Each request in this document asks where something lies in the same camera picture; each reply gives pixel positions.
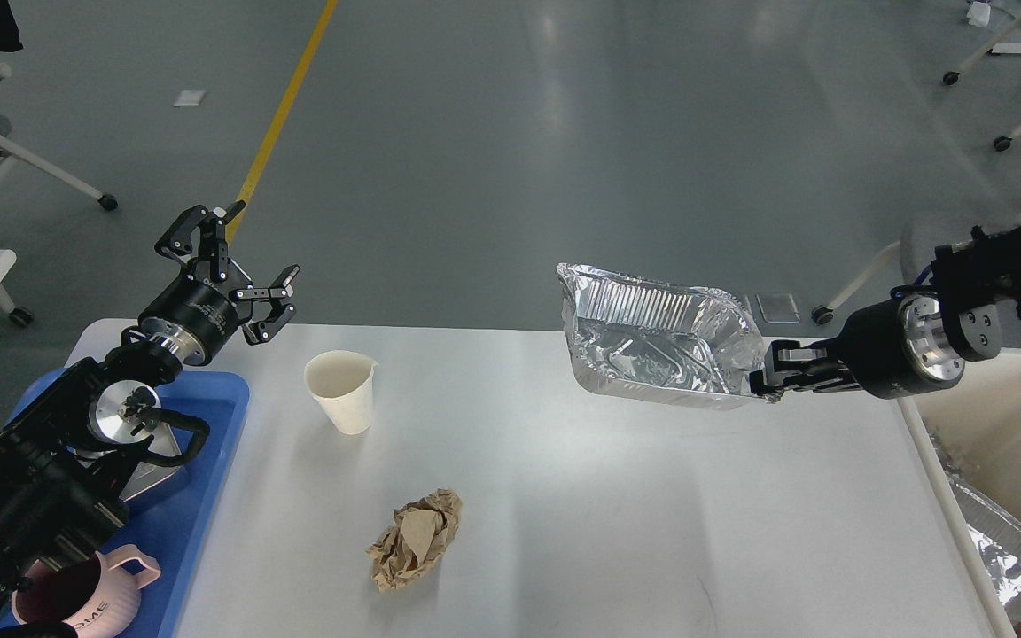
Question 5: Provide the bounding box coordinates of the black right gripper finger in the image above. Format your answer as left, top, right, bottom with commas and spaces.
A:
748, 369, 861, 397
763, 342, 846, 371

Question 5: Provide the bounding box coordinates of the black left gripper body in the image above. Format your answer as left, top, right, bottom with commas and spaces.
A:
137, 269, 250, 367

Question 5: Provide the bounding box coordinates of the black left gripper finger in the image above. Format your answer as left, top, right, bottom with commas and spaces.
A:
154, 199, 248, 286
231, 265, 300, 345

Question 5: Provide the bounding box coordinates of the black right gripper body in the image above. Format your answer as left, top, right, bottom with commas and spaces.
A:
834, 294, 965, 399

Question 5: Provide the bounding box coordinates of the white paper cup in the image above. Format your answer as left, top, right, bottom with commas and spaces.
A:
303, 350, 379, 436

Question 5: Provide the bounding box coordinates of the aluminium foil tray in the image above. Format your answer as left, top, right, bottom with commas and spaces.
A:
556, 263, 770, 409

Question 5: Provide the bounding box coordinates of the steel rectangular container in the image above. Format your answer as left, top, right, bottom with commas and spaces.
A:
66, 424, 183, 503

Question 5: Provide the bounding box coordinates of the pink mug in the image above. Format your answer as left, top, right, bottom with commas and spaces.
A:
11, 544, 162, 637

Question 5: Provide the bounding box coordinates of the brown paper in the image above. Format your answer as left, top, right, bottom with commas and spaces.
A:
364, 489, 464, 591

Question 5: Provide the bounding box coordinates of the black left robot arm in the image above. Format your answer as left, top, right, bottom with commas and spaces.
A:
0, 199, 300, 610

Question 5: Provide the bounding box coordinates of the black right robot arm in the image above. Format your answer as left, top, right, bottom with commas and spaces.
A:
749, 225, 1021, 401

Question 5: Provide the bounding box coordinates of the grey office chair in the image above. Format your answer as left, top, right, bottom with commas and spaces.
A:
811, 213, 1021, 324

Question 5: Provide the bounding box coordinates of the white plastic bin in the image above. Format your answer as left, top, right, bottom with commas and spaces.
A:
897, 348, 1021, 637

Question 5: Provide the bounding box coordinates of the blue plastic tray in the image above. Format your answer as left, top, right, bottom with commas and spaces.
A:
17, 371, 250, 637

